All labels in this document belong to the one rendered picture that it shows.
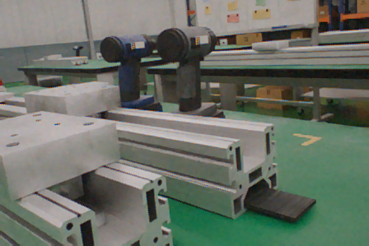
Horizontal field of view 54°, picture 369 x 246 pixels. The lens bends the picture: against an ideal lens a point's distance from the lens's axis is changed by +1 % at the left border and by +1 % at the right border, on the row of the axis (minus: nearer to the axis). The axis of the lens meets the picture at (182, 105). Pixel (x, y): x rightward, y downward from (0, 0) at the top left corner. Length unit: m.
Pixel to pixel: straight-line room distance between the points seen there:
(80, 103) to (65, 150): 0.30
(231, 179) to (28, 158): 0.20
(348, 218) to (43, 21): 12.49
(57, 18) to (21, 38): 1.35
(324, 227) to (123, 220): 0.20
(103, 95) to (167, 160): 0.24
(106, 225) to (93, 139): 0.08
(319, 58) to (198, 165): 1.54
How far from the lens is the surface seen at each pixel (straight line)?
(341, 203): 0.46
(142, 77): 6.55
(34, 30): 12.63
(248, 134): 0.46
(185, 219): 0.43
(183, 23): 8.97
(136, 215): 0.33
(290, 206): 0.43
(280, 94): 4.47
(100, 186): 0.36
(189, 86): 0.65
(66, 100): 0.62
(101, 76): 3.47
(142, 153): 0.49
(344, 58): 1.85
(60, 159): 0.34
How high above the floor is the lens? 0.98
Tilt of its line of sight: 11 degrees down
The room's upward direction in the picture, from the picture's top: 6 degrees counter-clockwise
